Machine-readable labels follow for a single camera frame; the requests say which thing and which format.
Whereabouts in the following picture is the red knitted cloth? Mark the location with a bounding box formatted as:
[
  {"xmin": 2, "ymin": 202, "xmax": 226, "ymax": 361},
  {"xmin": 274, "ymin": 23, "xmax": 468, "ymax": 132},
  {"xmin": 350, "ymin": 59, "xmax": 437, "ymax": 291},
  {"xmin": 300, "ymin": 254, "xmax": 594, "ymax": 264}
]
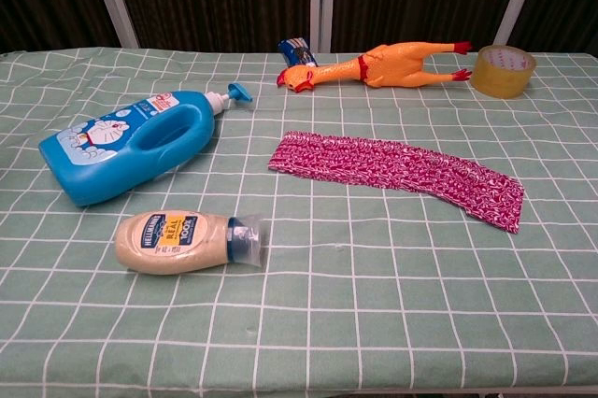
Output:
[{"xmin": 267, "ymin": 130, "xmax": 526, "ymax": 235}]

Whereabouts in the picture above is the blue snack packet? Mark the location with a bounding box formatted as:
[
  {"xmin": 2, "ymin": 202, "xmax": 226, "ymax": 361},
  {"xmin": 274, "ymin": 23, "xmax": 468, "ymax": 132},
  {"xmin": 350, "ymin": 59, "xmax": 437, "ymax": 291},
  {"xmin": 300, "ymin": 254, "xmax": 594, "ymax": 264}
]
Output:
[{"xmin": 278, "ymin": 36, "xmax": 320, "ymax": 68}]

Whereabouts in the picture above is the green checked tablecloth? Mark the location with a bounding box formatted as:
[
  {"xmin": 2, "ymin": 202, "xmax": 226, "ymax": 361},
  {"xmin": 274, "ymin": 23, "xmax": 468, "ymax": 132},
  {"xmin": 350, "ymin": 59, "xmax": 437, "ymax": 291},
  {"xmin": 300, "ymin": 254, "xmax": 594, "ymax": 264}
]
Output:
[{"xmin": 0, "ymin": 46, "xmax": 598, "ymax": 398}]

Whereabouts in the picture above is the yellow rubber chicken toy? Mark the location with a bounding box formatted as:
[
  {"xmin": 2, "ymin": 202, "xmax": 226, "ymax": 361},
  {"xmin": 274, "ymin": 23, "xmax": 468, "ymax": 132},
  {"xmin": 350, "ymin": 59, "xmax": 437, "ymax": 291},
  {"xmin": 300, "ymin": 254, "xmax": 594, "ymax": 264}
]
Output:
[{"xmin": 276, "ymin": 40, "xmax": 474, "ymax": 94}]

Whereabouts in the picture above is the Hellmann's mayonnaise squeeze bottle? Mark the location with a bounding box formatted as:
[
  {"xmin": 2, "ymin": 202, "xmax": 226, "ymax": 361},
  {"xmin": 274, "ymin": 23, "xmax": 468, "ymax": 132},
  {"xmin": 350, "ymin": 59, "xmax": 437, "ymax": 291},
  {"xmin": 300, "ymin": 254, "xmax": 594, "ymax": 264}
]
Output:
[{"xmin": 114, "ymin": 209, "xmax": 268, "ymax": 277}]

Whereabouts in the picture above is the blue Doraemon detergent pump bottle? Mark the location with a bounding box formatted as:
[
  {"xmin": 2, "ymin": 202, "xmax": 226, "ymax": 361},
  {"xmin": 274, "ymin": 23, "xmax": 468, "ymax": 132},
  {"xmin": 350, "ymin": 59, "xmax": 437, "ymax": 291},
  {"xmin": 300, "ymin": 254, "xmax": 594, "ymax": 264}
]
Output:
[{"xmin": 37, "ymin": 82, "xmax": 254, "ymax": 207}]

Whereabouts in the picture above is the clear packing tape roll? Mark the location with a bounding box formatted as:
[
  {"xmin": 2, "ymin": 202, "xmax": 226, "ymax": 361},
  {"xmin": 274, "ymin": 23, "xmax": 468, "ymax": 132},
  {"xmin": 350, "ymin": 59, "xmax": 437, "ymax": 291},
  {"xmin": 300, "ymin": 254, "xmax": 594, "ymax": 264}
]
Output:
[{"xmin": 469, "ymin": 44, "xmax": 538, "ymax": 100}]

